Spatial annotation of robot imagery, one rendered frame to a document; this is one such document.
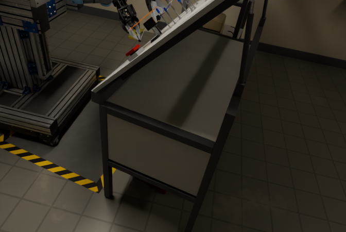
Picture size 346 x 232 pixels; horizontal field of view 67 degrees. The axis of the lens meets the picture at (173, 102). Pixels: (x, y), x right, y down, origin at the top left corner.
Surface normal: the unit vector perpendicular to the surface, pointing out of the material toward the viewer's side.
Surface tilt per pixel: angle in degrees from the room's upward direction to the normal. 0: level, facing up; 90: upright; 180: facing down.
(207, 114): 0
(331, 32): 90
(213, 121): 0
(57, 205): 0
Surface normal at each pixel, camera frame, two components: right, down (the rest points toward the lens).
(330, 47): -0.20, 0.60
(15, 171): 0.13, -0.77
